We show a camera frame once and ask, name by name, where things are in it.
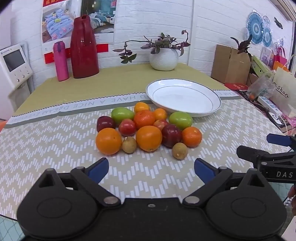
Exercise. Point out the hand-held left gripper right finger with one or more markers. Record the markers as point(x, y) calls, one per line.
point(203, 171)

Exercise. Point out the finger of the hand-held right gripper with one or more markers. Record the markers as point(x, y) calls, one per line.
point(278, 139)
point(248, 153)

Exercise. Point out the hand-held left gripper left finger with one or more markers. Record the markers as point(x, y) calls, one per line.
point(100, 168)

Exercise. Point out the large orange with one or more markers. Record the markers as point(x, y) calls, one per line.
point(108, 141)
point(148, 138)

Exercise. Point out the brown longan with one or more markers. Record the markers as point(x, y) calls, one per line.
point(129, 144)
point(180, 150)

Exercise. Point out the medium orange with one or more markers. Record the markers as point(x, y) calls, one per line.
point(192, 136)

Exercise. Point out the dark red plum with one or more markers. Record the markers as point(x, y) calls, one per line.
point(171, 135)
point(105, 123)

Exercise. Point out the red apple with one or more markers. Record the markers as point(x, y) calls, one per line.
point(127, 127)

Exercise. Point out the green mango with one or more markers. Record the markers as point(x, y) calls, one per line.
point(180, 120)
point(122, 115)

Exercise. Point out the small red-yellow plum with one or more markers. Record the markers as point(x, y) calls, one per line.
point(159, 124)

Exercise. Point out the reddish orange tangerine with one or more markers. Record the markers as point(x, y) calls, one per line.
point(144, 118)

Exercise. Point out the small orange tangerine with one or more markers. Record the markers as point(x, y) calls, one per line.
point(160, 113)

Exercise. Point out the small yellow-orange tangerine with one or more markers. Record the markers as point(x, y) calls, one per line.
point(141, 107)

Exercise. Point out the white plate with dark rim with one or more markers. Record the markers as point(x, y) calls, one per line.
point(182, 97)

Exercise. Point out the person's right hand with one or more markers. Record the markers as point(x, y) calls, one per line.
point(292, 191)

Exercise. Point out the white round adapter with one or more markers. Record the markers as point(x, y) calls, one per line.
point(276, 117)

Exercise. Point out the white power strip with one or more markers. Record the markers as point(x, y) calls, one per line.
point(269, 105)

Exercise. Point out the patterned tablecloth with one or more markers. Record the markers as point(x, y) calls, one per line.
point(69, 143)

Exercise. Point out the cream paper bag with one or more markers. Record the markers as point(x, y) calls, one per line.
point(284, 90)

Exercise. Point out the clear plastic bag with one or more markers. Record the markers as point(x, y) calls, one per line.
point(262, 84)

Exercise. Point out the small cardboard box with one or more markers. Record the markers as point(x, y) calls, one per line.
point(252, 79)

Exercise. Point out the red envelope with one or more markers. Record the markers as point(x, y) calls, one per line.
point(235, 86)

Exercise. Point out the orange paper bag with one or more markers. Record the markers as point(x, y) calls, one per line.
point(280, 65)

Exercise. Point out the green box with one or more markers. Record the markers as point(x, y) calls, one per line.
point(260, 66)

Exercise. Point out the pink gift bag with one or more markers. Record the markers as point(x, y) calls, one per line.
point(280, 54)

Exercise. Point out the large cardboard box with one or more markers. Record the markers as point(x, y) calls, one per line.
point(227, 63)

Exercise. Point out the dark purple leafy plant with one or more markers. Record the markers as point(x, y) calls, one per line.
point(244, 45)

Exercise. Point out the medium blue patterned plate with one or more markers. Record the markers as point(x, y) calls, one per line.
point(267, 37)

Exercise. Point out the pink bottle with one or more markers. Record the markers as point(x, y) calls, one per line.
point(60, 62)

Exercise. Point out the large blue patterned plate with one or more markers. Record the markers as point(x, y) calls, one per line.
point(255, 27)

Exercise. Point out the small blue patterned plate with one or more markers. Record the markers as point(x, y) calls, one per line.
point(266, 22)

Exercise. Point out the red thermos jug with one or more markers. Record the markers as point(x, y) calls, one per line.
point(84, 51)

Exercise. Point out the purple plant in white pot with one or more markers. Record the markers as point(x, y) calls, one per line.
point(163, 59)

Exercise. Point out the white air conditioner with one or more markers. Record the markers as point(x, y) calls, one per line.
point(288, 9)

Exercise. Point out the white device with screen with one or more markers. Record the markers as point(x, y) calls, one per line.
point(15, 62)

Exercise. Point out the black wall hook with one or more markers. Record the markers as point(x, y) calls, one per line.
point(278, 22)

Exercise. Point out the red wall poster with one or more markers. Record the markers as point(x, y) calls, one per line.
point(49, 55)

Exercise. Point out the bedding wall poster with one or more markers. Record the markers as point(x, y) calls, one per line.
point(62, 20)

